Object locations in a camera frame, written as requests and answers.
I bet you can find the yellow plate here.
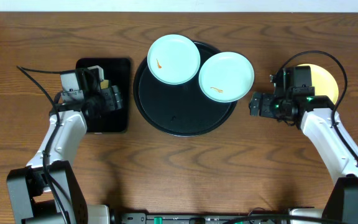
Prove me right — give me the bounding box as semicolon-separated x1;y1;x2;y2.
300;63;339;104

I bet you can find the light blue plate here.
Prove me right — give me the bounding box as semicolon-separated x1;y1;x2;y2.
198;52;255;103
147;34;201;85

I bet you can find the yellow green sponge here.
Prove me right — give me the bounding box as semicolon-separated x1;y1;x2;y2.
100;80;110;90

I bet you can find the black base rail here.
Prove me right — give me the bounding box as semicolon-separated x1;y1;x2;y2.
116;212;295;224

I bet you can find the black round tray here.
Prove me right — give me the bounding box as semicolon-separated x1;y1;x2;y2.
132;40;238;138

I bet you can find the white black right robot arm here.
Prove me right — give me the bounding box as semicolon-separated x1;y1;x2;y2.
249;90;358;223

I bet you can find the black rectangular tray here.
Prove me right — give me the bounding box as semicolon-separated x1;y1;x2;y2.
76;58;132;134

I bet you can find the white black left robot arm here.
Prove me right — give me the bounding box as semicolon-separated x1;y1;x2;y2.
6;85;123;223

